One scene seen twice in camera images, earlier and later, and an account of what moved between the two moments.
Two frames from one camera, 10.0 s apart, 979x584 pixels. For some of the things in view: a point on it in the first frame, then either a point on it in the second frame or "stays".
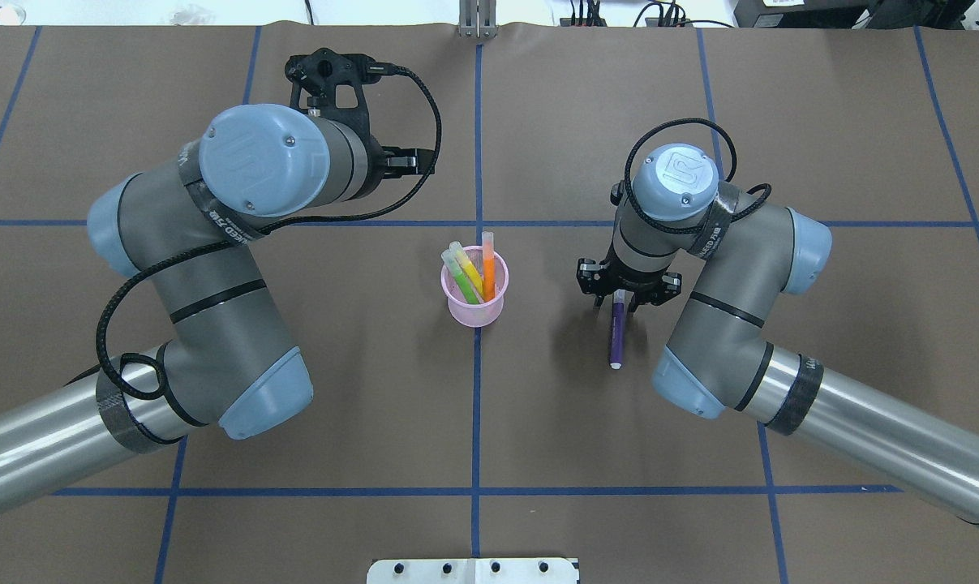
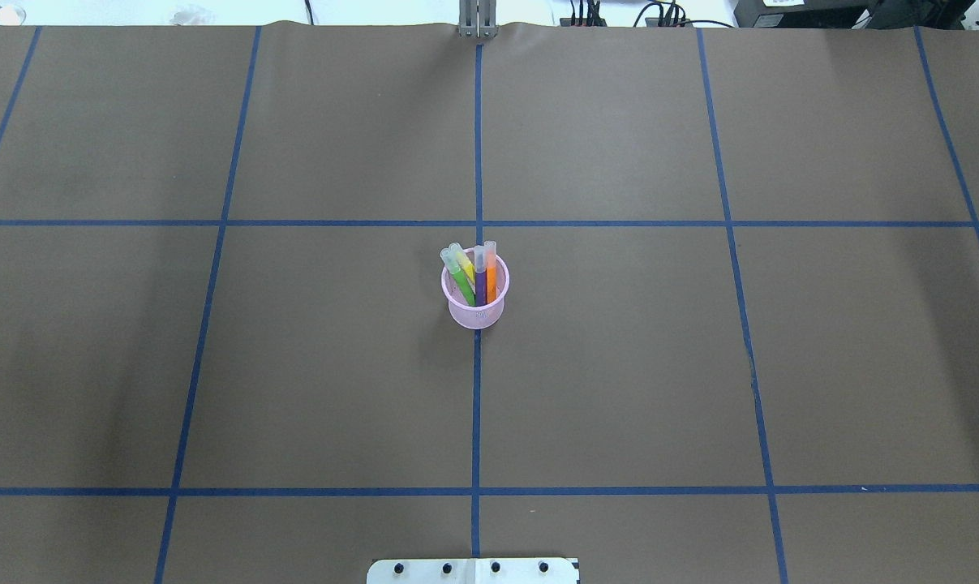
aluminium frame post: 478,19 stays
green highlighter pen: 465,287 stays
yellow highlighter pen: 457,250 stays
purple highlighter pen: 617,328 to 481,275
